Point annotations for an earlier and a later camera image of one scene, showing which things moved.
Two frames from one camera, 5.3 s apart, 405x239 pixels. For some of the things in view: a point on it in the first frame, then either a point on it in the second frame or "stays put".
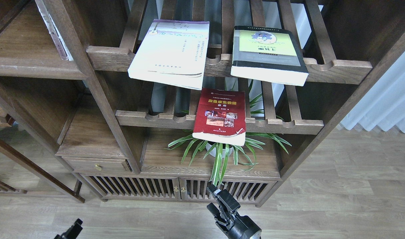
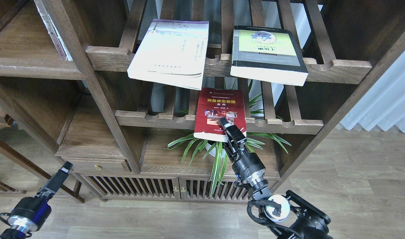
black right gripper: [242, 227] to [249, 168]
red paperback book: [220, 117] stays put
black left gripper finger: [72, 232] to [29, 213]
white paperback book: [173, 52] stays put
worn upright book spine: [64, 53] stays put
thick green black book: [270, 55] stays put
